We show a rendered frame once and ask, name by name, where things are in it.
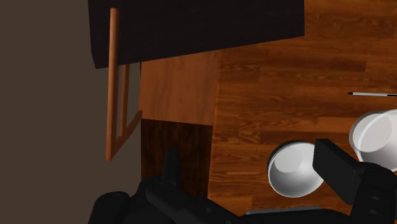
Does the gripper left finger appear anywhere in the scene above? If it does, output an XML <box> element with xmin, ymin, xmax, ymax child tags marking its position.
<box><xmin>87</xmin><ymin>148</ymin><xmax>246</xmax><ymax>224</ymax></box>

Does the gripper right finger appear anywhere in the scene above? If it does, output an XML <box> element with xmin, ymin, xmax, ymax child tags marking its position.
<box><xmin>312</xmin><ymin>138</ymin><xmax>397</xmax><ymax>224</ymax></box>

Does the white bowl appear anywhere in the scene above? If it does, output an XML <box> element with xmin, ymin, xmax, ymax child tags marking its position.
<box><xmin>267</xmin><ymin>140</ymin><xmax>325</xmax><ymax>199</ymax></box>

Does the white cup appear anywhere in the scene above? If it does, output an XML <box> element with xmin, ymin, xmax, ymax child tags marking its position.
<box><xmin>349</xmin><ymin>109</ymin><xmax>397</xmax><ymax>172</ymax></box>

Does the grey pen with black tip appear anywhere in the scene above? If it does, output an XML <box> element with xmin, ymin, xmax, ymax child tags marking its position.
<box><xmin>347</xmin><ymin>92</ymin><xmax>397</xmax><ymax>98</ymax></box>

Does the brown wooden desk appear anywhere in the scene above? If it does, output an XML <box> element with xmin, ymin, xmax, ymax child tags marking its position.
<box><xmin>105</xmin><ymin>0</ymin><xmax>397</xmax><ymax>218</ymax></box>

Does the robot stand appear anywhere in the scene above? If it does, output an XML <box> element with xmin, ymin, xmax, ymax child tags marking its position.
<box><xmin>87</xmin><ymin>0</ymin><xmax>305</xmax><ymax>69</ymax></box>

